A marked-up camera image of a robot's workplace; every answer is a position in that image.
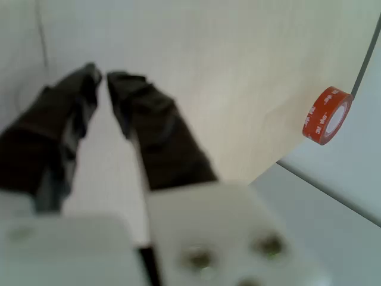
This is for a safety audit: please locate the red tape roll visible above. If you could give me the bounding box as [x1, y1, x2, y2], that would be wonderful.
[302, 86, 354, 147]

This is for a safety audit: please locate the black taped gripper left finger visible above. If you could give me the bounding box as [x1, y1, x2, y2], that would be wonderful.
[0, 61, 104, 213]

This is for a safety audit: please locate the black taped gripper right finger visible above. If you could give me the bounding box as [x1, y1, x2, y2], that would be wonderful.
[106, 70, 327, 286]

